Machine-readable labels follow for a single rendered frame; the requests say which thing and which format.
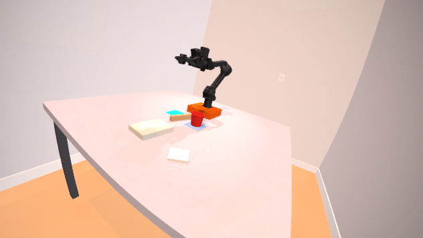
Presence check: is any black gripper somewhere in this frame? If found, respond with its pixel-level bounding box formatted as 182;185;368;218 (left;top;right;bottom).
175;53;204;69

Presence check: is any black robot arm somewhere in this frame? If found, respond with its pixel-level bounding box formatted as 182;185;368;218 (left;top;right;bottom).
191;47;232;108

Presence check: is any red cup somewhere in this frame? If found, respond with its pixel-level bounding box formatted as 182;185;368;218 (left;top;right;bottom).
191;112;204;127

